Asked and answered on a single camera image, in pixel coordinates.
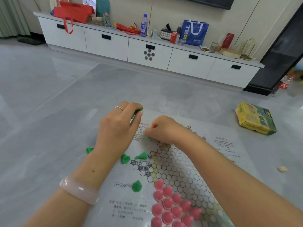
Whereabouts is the red folded umbrella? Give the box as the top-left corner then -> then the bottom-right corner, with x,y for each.
114,23 -> 141,35

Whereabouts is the grey-green curtain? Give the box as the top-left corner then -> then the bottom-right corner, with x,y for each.
0,0 -> 31,38

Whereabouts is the black television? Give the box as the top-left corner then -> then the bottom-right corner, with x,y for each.
175,0 -> 236,10

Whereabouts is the red fabric bag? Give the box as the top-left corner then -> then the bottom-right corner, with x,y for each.
53,1 -> 95,35

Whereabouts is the red vase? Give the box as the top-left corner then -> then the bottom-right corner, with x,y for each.
221,33 -> 235,49

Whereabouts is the black glass cabinet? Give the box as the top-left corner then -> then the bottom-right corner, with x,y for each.
244,4 -> 303,96

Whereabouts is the black white checkered box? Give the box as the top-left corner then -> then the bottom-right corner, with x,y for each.
160,28 -> 173,40

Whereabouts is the white printed card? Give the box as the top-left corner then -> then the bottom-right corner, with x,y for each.
82,0 -> 97,12

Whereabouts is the red-label cola bottle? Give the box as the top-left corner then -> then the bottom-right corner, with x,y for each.
277,75 -> 295,90

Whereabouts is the person's left hand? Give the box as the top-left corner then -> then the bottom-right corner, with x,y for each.
94,101 -> 144,163

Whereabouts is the beige picture frame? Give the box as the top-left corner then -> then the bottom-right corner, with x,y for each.
49,0 -> 70,11

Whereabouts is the black floor mat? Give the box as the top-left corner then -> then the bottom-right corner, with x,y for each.
18,38 -> 45,46

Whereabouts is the checkers board sheet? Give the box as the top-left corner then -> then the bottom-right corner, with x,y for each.
83,108 -> 263,227

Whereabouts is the blue-label water bottle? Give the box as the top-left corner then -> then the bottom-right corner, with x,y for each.
140,14 -> 148,38

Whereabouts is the group of pink game pieces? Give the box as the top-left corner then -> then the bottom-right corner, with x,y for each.
151,179 -> 203,227

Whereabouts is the yellow green cardboard box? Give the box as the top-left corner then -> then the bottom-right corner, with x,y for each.
235,102 -> 277,136

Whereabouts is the teal cloth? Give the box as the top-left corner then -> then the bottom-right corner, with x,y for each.
96,0 -> 110,18

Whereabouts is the gold wire rack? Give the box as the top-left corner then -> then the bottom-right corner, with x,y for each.
239,38 -> 260,61

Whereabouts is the person's right forearm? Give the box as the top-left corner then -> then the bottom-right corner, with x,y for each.
183,136 -> 303,227

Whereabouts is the person's left forearm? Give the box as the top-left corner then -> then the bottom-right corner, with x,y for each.
22,148 -> 121,227

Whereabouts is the blue tote bag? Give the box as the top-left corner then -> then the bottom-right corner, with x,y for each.
181,20 -> 210,46

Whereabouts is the round wooden box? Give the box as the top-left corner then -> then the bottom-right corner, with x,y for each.
220,48 -> 242,59

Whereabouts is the pale pink jade bracelet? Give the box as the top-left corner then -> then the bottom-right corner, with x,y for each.
59,176 -> 100,206

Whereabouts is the white TV cabinet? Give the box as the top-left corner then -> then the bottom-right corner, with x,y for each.
33,11 -> 265,89

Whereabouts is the person's right hand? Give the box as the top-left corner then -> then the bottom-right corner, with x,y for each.
144,115 -> 197,152

